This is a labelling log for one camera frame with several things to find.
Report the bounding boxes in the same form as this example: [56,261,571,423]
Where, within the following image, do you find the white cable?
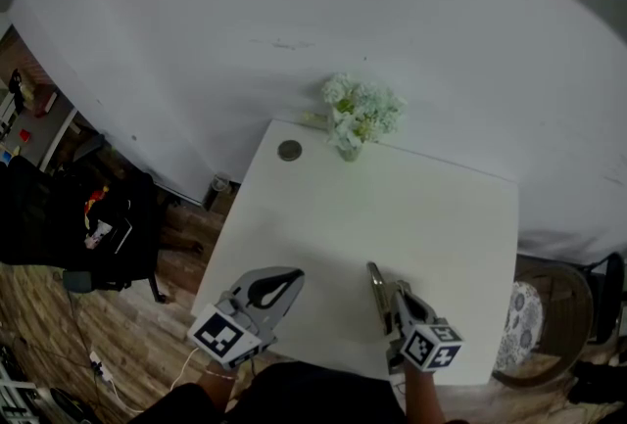
[109,346,203,414]

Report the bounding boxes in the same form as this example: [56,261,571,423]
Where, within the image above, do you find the white power strip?
[88,350,117,385]

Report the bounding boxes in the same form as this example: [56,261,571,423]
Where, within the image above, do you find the patterned seat cushion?
[495,280,545,372]

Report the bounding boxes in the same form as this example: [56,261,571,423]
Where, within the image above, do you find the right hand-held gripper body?
[386,293,464,374]

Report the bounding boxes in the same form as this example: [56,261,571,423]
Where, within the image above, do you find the white crumpled packet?
[83,220,113,251]

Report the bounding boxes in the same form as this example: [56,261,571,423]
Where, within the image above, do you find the person's black clothing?
[125,360,409,424]

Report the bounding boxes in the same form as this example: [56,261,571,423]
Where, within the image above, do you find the round grey cable grommet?
[276,139,304,164]

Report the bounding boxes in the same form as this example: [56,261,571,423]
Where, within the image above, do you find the person's left forearm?
[197,359,237,414]

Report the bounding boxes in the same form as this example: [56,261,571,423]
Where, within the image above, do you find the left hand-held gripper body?
[187,266,295,371]

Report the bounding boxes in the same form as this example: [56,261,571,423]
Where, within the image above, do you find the black office chair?
[0,154,171,306]

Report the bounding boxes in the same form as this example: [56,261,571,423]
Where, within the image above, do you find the person's right forearm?
[403,359,448,424]

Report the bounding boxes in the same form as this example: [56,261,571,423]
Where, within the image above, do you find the pale flowers in glass vase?
[321,71,409,164]

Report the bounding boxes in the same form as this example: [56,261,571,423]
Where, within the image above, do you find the black metal stand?
[581,251,627,346]

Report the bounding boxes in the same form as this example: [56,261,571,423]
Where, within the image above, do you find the wicker chair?
[491,259,595,390]

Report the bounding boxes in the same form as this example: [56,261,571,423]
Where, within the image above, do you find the black tablet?
[108,215,134,256]

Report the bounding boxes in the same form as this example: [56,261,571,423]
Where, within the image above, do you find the white table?
[189,118,520,387]

